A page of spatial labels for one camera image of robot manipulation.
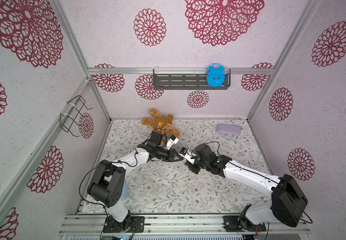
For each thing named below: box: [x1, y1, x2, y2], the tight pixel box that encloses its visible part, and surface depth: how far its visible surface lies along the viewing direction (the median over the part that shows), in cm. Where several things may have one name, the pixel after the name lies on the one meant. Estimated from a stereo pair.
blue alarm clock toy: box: [206, 63, 225, 87], surface depth 90 cm
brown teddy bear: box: [141, 108, 181, 144], surface depth 109 cm
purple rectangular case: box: [217, 123, 242, 134], surface depth 113 cm
